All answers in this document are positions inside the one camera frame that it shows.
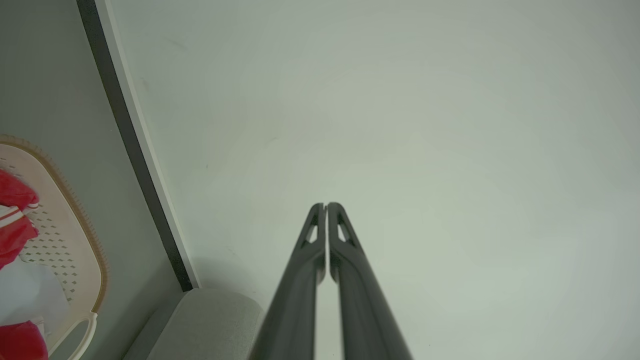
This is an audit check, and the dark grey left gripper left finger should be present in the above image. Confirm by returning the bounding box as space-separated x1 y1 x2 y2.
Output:
249 202 327 360

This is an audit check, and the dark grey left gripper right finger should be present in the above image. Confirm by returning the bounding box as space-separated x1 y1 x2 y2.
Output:
328 202 414 360

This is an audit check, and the plain red garment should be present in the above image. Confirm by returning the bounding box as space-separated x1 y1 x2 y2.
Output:
0 320 49 360

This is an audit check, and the red garment with white stripes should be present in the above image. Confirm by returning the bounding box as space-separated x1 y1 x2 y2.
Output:
0 169 40 270

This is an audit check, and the beige perforated plastic laundry basket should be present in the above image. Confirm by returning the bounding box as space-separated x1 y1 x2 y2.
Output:
0 135 109 360

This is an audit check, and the grey fabric sofa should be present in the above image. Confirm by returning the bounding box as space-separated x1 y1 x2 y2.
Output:
122 288 265 360

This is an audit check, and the white and black baseboard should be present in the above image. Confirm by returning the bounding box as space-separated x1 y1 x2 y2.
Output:
76 0 201 293

